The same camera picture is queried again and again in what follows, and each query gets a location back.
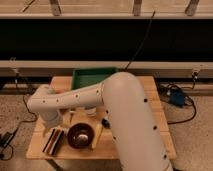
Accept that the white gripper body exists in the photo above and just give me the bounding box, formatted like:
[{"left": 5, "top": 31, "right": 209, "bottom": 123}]
[{"left": 42, "top": 113, "right": 63, "bottom": 129}]

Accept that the purple bowl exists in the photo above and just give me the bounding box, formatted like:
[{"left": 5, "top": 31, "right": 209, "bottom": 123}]
[{"left": 67, "top": 123, "right": 94, "bottom": 149}]

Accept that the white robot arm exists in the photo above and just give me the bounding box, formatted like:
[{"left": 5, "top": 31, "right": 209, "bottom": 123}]
[{"left": 27, "top": 72, "right": 173, "bottom": 171}]

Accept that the black power adapter left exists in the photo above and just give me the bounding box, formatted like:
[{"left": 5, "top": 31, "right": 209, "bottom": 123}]
[{"left": 0, "top": 132, "right": 15, "bottom": 148}]

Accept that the green plastic tray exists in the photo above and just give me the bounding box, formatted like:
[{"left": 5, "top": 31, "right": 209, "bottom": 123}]
[{"left": 71, "top": 67, "right": 118, "bottom": 90}]

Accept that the black cable on left floor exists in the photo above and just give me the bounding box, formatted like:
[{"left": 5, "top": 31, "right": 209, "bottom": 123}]
[{"left": 0, "top": 71, "right": 39, "bottom": 161}]

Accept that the black handled scoop tool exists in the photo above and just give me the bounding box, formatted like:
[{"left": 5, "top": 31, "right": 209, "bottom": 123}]
[{"left": 102, "top": 119, "right": 110, "bottom": 129}]

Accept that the blue box with cables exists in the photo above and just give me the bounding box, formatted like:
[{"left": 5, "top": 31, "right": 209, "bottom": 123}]
[{"left": 156, "top": 83, "right": 198, "bottom": 126}]

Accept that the black hanging cable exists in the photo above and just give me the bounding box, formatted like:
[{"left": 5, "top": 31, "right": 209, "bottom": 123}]
[{"left": 120, "top": 10, "right": 157, "bottom": 73}]

